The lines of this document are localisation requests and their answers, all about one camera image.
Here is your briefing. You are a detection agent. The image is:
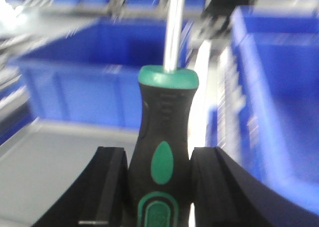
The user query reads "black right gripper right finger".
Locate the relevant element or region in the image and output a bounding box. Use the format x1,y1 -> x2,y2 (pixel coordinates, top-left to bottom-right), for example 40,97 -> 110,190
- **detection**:
191,147 -> 319,227

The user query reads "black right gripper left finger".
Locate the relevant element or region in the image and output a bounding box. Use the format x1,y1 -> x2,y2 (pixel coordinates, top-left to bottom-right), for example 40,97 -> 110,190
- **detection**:
34,147 -> 127,227

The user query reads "screwdriver black green handle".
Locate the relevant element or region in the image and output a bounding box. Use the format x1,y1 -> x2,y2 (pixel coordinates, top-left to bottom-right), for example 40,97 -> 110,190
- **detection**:
128,0 -> 199,227

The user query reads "stainless steel tray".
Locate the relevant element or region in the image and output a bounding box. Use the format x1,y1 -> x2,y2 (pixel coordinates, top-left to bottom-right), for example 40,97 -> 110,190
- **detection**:
0,119 -> 138,227

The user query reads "blue crate at right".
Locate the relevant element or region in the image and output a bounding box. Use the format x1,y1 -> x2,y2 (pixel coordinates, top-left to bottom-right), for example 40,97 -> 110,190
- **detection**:
206,6 -> 319,213

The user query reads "big blue crate on rollers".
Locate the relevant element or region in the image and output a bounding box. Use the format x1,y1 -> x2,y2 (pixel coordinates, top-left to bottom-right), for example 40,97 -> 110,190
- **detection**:
17,22 -> 192,132

